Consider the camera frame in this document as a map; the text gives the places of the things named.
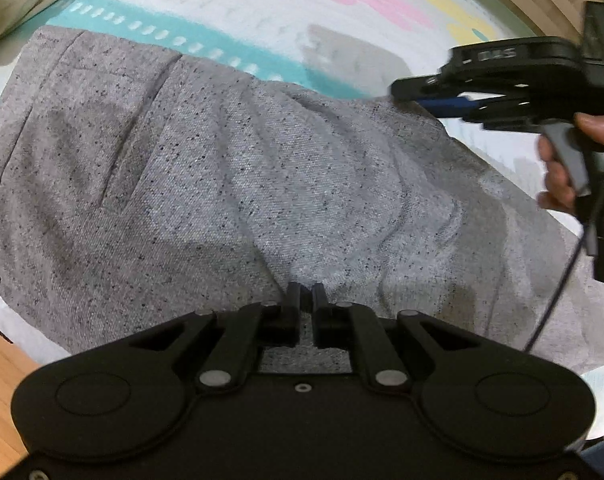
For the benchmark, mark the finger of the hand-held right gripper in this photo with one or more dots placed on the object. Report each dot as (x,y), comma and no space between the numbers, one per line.
(449,106)
(417,88)

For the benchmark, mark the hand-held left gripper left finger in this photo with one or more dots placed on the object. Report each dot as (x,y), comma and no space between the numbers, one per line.
(292,310)

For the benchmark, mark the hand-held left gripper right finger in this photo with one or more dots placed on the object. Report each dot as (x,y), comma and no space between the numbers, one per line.
(323,315)

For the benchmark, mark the grey pants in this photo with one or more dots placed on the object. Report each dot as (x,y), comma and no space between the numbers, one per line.
(206,160)

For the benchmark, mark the person's right hand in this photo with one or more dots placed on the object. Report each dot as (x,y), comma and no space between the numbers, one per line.
(557,185)

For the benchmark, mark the floral bed sheet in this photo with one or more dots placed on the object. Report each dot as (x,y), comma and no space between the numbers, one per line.
(282,10)

